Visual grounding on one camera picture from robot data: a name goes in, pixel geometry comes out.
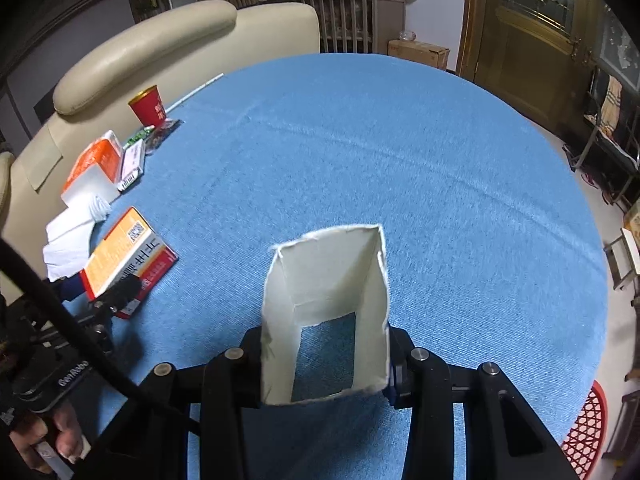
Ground orange white small box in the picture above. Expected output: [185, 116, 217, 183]
[79, 207, 178, 320]

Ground blue white torn carton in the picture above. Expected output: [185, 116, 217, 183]
[260, 224, 390, 406]

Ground red mesh trash basket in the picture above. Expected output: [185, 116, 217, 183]
[561, 380, 608, 480]

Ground person's left hand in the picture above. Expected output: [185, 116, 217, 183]
[8, 393, 87, 475]

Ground white loose tissues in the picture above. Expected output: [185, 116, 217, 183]
[42, 196, 111, 282]

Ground blue tablecloth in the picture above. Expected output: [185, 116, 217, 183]
[112, 54, 608, 439]

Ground orange white tissue pack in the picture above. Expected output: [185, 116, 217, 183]
[61, 130, 124, 207]

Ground white barcode medicine box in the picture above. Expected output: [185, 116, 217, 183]
[117, 139, 145, 193]

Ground green candy wrapper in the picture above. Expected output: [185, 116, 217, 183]
[122, 126, 154, 150]

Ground dark snack packet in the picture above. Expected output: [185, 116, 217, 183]
[144, 119, 183, 154]

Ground red paper cup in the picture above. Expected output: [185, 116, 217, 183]
[128, 84, 166, 127]

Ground beige leather sofa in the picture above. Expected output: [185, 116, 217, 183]
[1, 0, 320, 272]

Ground cardboard box on floor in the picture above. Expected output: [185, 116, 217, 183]
[388, 39, 450, 70]

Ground brown wooden glass door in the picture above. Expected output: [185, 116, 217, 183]
[457, 0, 639, 136]

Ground wooden slatted cabinet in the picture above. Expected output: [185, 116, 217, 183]
[260, 0, 419, 56]

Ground metal frame chair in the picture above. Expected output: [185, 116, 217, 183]
[563, 66, 639, 206]

